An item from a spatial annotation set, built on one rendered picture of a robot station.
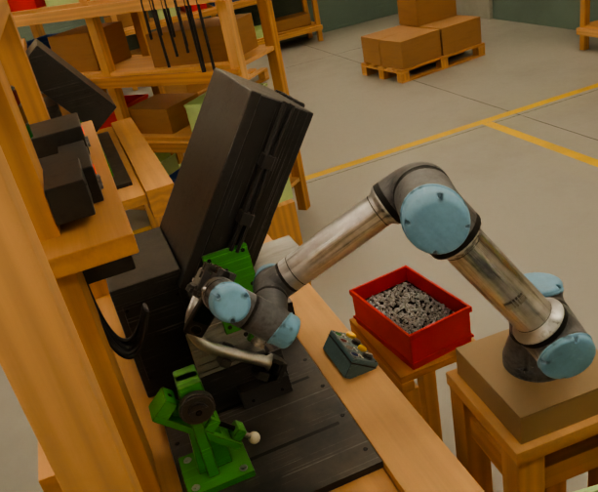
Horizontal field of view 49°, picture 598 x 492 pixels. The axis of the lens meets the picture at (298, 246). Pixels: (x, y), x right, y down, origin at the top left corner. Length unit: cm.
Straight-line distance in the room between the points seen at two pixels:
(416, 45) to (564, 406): 632
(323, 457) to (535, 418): 47
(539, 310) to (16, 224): 97
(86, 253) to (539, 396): 101
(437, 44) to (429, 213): 670
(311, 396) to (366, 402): 14
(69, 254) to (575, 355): 98
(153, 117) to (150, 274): 314
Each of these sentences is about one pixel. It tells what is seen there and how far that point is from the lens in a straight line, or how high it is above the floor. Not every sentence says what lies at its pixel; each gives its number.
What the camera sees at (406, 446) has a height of 90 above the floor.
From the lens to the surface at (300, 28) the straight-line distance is 1051.
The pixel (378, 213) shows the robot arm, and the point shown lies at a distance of 134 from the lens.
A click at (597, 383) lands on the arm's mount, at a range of 164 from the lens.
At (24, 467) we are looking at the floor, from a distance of 333.
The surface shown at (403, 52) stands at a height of 33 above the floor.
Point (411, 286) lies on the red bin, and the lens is 209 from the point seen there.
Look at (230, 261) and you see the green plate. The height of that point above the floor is 124.
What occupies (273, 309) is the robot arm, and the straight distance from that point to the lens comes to 131.
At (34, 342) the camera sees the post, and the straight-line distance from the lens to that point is 91.
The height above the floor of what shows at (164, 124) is 80.
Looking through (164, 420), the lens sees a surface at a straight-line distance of 143.
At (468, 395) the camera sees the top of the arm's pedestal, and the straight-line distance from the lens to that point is 172.
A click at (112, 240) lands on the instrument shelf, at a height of 154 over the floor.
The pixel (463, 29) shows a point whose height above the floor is 36.
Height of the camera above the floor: 199
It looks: 27 degrees down
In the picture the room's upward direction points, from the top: 12 degrees counter-clockwise
